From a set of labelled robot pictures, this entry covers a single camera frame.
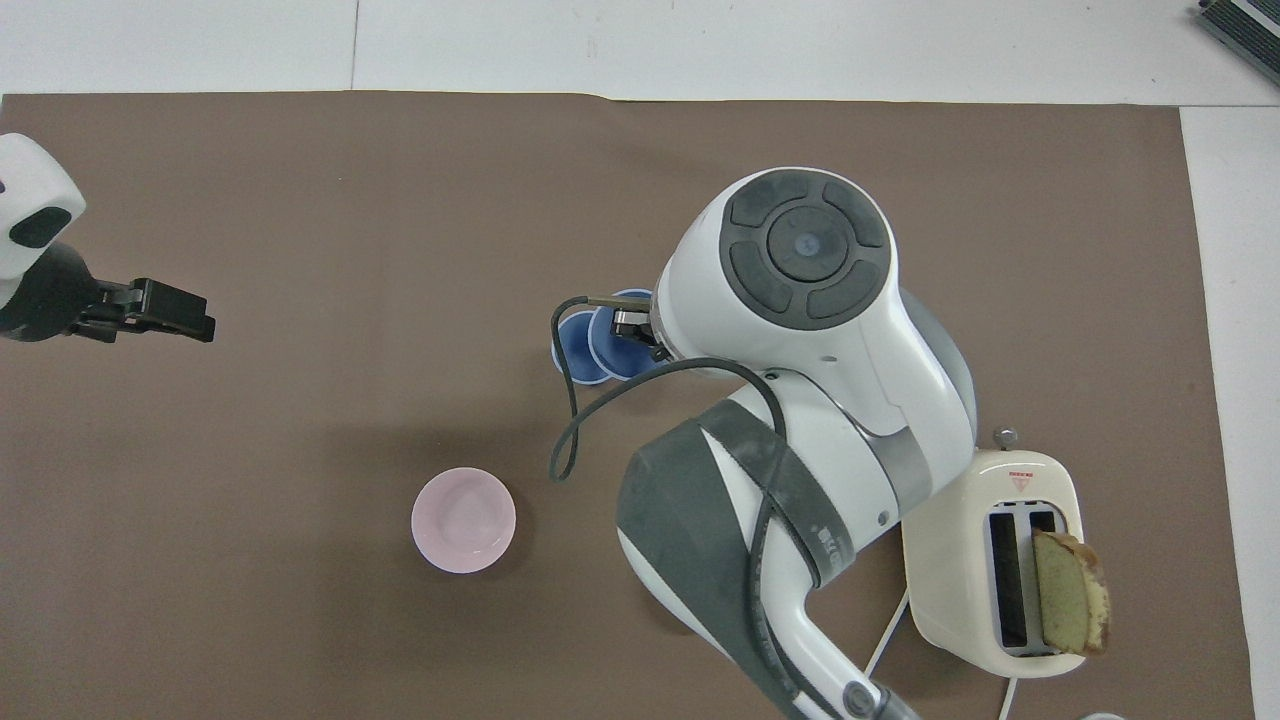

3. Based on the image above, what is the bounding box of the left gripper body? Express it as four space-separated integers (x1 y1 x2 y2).
0 243 107 344

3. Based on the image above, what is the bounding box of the pink bowl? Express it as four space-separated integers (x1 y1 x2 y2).
411 467 518 575

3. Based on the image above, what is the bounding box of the cream toaster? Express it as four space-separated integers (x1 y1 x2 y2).
901 427 1087 680

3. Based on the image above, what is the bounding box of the green bread slice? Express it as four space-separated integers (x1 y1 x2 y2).
1032 529 1112 658

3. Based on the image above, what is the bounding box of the grey ribbed box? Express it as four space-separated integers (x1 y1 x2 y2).
1194 0 1280 60

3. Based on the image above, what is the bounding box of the black cable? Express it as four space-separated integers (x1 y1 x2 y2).
548 292 813 720

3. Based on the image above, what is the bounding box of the white toaster cable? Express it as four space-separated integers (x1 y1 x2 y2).
863 588 1022 720

